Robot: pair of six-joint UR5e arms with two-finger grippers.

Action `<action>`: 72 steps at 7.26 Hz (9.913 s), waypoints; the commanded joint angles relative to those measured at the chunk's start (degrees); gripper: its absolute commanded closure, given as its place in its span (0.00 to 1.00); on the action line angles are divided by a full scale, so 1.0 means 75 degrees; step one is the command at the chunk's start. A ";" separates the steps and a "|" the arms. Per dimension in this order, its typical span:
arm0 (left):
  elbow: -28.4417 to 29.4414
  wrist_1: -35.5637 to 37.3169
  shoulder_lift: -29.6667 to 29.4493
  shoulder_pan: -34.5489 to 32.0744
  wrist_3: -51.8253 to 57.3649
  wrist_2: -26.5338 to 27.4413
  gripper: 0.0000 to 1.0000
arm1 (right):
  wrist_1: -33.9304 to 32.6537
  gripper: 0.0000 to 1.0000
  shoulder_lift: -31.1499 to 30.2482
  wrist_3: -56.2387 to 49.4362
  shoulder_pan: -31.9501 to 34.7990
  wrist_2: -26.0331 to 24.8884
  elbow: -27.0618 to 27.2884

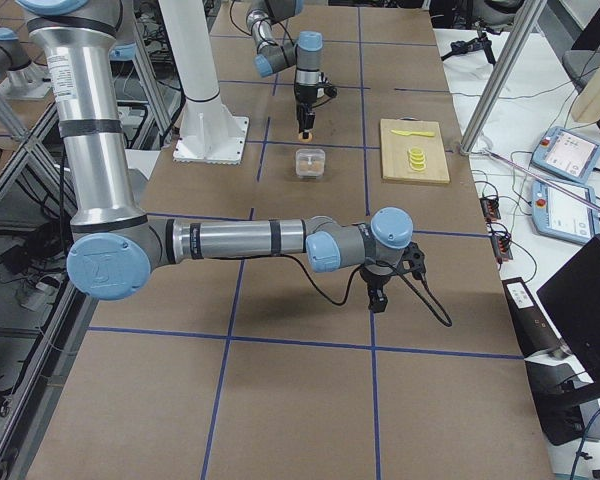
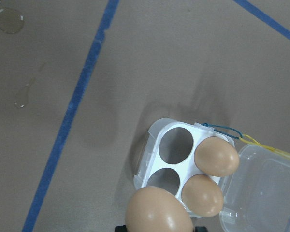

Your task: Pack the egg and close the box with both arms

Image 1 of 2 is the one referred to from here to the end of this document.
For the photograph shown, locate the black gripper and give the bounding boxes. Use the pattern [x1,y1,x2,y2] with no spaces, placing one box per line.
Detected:
[294,83,318,136]
[360,266,393,313]

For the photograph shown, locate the brown egg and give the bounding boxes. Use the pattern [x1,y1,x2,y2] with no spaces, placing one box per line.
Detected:
[298,132,313,143]

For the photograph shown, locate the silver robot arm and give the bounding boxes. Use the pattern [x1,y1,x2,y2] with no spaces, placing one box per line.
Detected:
[245,0,329,142]
[22,1,425,313]

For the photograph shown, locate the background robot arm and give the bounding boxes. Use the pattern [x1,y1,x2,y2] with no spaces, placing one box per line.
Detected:
[0,27,51,100]

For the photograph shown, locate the clear plastic egg box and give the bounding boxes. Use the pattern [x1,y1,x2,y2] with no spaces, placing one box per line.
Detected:
[295,148,326,179]

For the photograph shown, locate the wooden cutting board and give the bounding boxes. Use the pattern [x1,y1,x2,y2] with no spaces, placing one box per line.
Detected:
[380,119,450,184]

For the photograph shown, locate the yellow plastic knife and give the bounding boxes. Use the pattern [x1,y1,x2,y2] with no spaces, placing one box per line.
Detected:
[390,129,436,138]

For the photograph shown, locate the orange relay board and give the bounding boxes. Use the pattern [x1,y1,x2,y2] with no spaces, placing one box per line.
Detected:
[479,196,501,223]
[490,231,513,264]

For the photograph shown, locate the black tripod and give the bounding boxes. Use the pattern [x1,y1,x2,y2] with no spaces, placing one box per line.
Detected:
[441,32,496,66]

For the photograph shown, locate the near teach pendant tablet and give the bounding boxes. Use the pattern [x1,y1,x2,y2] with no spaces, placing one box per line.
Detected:
[531,180,600,245]

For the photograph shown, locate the teach pendant tablet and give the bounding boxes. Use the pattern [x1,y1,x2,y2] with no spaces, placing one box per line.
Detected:
[531,180,600,245]
[531,127,600,184]

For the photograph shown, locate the black laptop monitor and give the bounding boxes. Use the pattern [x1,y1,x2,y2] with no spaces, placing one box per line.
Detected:
[537,234,600,380]

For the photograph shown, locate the far teach pendant tablet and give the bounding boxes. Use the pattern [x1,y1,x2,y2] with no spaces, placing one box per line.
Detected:
[531,127,600,184]

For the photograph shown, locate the white pedestal column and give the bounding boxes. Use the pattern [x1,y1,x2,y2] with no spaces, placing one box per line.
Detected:
[159,0,249,165]

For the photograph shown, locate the aluminium frame post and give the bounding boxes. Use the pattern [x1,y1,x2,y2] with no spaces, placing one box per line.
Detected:
[459,0,547,155]

